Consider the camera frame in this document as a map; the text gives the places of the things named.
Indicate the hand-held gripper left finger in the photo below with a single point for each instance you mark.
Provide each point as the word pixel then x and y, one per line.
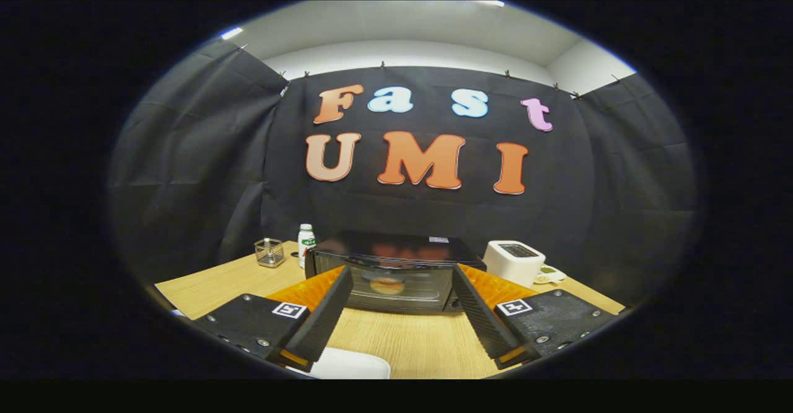
pixel 325 320

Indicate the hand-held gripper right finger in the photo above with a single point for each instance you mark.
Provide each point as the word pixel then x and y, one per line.
pixel 480 320

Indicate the glazed brown doughnut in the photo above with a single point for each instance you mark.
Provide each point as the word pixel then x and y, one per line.
pixel 387 285

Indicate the black toaster oven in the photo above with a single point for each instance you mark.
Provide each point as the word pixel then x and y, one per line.
pixel 396 249

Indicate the white toaster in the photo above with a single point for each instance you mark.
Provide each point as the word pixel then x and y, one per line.
pixel 511 267

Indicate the white plate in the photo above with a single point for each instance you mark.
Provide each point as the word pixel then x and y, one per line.
pixel 353 365

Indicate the white bottle green label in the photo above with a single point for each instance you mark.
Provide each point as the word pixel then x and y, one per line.
pixel 306 239

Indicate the small ceiling light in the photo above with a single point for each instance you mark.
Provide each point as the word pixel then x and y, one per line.
pixel 232 33

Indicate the long ceiling light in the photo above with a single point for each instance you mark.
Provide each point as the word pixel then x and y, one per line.
pixel 492 3

